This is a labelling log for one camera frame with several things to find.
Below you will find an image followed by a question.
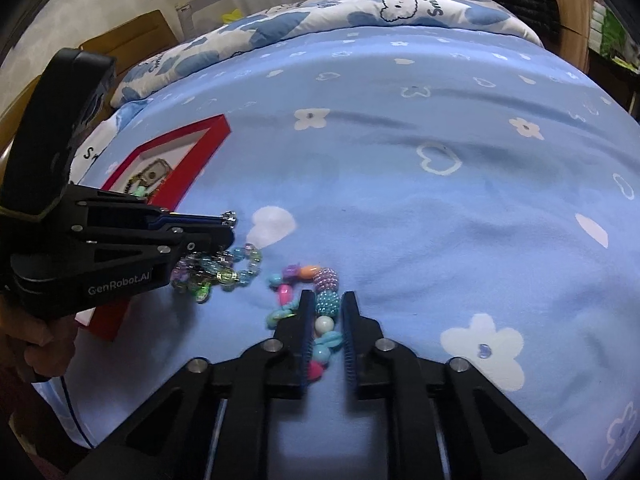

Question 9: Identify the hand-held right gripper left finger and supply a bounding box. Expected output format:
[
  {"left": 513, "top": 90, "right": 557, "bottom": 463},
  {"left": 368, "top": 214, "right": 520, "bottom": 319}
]
[{"left": 65, "top": 290, "right": 317, "bottom": 480}]

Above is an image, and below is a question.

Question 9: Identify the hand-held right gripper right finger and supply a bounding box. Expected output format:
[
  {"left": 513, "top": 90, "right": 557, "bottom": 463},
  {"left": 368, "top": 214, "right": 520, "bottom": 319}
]
[{"left": 341, "top": 291, "right": 586, "bottom": 480}]

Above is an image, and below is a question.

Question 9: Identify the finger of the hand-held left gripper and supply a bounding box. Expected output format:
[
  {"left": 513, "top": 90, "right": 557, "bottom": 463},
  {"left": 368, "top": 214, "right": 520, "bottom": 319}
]
[
  {"left": 70, "top": 185, "right": 238, "bottom": 228},
  {"left": 75, "top": 227, "right": 236, "bottom": 272}
]

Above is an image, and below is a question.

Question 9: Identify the iridescent bead necklace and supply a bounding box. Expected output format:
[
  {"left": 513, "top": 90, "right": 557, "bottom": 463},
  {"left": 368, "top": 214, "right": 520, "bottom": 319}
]
[{"left": 170, "top": 242, "right": 263, "bottom": 303}]

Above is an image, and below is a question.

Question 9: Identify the colourful bead bracelet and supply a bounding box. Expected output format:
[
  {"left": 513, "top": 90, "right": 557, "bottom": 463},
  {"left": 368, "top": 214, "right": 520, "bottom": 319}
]
[{"left": 265, "top": 262, "right": 346, "bottom": 381}]

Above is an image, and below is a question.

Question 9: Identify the pink cardboard box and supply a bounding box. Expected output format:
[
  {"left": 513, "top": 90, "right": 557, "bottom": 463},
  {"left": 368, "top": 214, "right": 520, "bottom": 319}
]
[{"left": 75, "top": 114, "right": 232, "bottom": 342}]

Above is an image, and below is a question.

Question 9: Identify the person's left hand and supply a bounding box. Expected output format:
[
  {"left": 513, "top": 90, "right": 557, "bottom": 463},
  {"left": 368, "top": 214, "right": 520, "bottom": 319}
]
[{"left": 0, "top": 305, "right": 76, "bottom": 383}]

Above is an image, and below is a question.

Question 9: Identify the wooden headboard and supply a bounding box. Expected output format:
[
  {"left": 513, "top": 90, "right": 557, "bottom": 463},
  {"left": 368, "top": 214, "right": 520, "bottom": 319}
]
[{"left": 0, "top": 9, "right": 182, "bottom": 171}]

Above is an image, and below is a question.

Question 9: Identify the blue floral bed sheet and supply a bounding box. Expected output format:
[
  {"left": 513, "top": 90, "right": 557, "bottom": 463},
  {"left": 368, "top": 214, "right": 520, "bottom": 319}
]
[{"left": 30, "top": 22, "right": 640, "bottom": 480}]

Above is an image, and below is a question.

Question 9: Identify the blue and white quilt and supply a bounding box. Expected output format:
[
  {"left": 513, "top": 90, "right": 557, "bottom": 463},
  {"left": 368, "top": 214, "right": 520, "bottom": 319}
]
[{"left": 112, "top": 0, "right": 543, "bottom": 111}]

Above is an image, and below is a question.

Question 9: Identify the stack of tissue packs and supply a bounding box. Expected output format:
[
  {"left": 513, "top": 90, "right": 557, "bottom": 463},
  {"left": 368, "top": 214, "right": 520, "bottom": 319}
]
[{"left": 590, "top": 2, "right": 608, "bottom": 53}]

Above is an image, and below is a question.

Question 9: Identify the green bag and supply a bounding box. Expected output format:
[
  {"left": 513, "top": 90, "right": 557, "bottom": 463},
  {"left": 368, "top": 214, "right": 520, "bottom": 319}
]
[{"left": 600, "top": 7, "right": 632, "bottom": 61}]

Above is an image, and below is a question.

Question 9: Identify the wooden wardrobe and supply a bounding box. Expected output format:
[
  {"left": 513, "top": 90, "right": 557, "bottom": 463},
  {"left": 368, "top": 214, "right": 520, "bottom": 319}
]
[{"left": 550, "top": 0, "right": 601, "bottom": 61}]

